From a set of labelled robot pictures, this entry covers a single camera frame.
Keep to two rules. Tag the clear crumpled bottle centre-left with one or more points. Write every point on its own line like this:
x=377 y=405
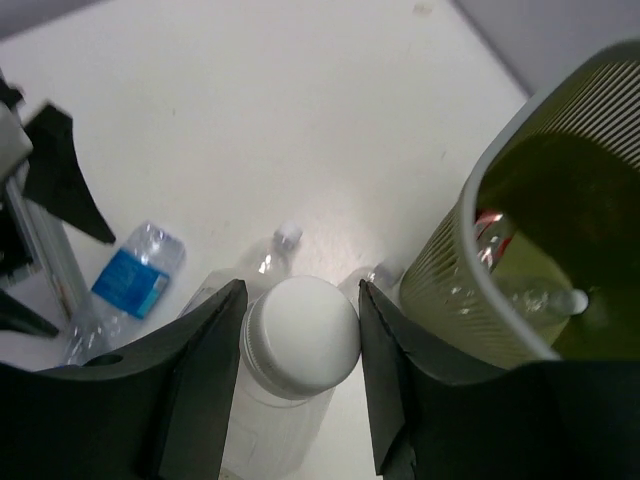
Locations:
x=263 y=265

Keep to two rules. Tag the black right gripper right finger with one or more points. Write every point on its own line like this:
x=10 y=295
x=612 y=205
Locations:
x=438 y=413

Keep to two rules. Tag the clear bottle white cap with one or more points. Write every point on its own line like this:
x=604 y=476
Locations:
x=546 y=305

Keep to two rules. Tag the olive green mesh bin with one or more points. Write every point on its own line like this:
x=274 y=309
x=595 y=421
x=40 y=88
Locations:
x=565 y=173

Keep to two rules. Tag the square bottle yellow label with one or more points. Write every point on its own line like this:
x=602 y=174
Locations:
x=299 y=340

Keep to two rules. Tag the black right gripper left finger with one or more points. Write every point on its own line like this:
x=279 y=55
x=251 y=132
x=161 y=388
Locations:
x=157 y=408

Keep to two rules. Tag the clear bottle red cap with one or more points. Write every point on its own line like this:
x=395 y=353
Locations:
x=493 y=231

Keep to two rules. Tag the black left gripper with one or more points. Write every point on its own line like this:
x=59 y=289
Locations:
x=55 y=182

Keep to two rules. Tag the clear crumpled bottle centre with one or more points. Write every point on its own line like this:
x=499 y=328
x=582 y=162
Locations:
x=385 y=276

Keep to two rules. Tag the blue label water bottle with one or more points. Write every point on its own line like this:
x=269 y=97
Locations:
x=125 y=292

